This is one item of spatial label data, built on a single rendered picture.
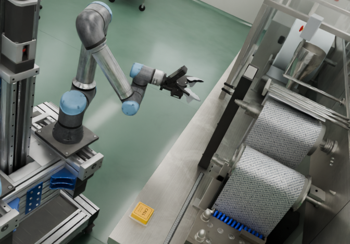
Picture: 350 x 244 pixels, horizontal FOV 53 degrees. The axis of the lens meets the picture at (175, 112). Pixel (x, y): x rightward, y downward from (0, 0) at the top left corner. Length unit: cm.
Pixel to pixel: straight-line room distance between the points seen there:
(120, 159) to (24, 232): 105
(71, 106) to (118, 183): 122
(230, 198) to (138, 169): 161
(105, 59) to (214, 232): 81
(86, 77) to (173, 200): 71
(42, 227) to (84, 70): 97
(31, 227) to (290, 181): 148
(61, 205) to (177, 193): 93
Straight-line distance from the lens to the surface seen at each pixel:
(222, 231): 139
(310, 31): 163
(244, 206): 139
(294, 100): 145
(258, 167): 128
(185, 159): 176
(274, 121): 143
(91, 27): 148
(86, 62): 168
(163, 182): 161
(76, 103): 167
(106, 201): 263
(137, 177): 283
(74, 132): 175
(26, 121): 165
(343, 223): 115
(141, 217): 144
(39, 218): 225
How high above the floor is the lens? 206
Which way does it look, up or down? 35 degrees down
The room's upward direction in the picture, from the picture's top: 21 degrees clockwise
